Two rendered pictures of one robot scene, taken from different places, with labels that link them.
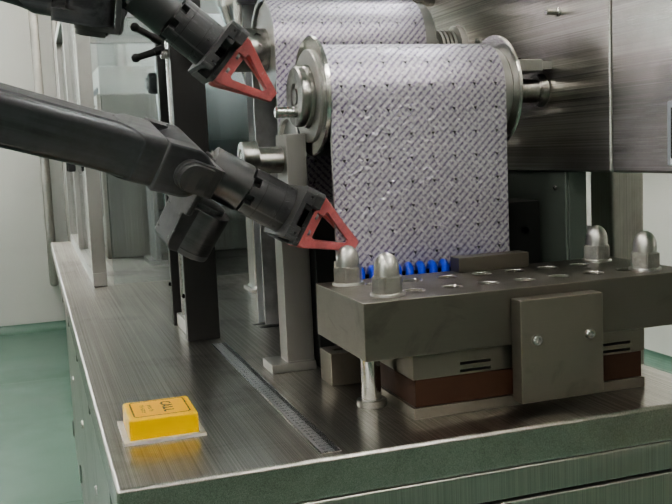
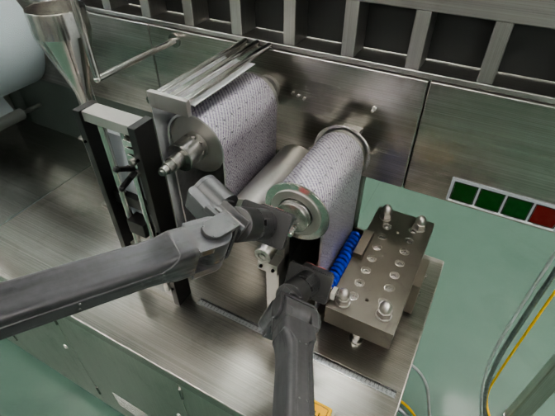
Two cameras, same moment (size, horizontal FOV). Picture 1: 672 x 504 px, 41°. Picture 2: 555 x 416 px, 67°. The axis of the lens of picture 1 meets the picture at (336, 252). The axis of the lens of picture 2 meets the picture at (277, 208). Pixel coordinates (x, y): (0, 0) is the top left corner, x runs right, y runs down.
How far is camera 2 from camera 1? 1.08 m
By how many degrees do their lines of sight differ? 52
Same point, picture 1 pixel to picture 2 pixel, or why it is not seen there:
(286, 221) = (318, 293)
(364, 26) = (255, 115)
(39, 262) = not seen: outside the picture
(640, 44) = (438, 147)
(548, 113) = not seen: hidden behind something
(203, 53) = (270, 237)
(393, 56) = (335, 177)
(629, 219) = not seen: hidden behind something
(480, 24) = (293, 83)
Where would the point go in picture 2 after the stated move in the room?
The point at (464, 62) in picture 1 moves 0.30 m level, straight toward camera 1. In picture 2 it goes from (353, 160) to (465, 236)
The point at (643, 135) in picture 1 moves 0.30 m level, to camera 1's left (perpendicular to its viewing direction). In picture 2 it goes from (429, 182) to (355, 240)
